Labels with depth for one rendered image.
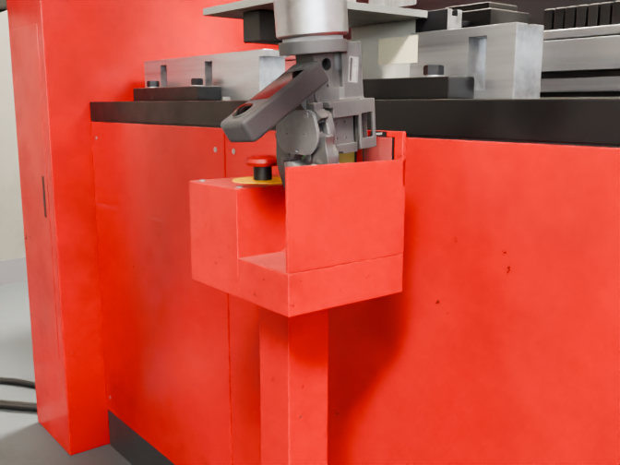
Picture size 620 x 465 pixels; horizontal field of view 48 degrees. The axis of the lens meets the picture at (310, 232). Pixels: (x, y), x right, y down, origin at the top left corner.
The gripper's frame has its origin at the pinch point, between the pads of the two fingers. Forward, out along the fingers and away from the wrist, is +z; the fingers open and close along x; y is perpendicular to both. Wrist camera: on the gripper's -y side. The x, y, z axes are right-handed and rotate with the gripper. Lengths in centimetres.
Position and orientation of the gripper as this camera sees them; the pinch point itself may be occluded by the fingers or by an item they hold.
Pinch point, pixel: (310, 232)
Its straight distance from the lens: 76.0
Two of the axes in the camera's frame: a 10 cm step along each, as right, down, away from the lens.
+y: 7.9, -1.9, 5.8
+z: 0.7, 9.7, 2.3
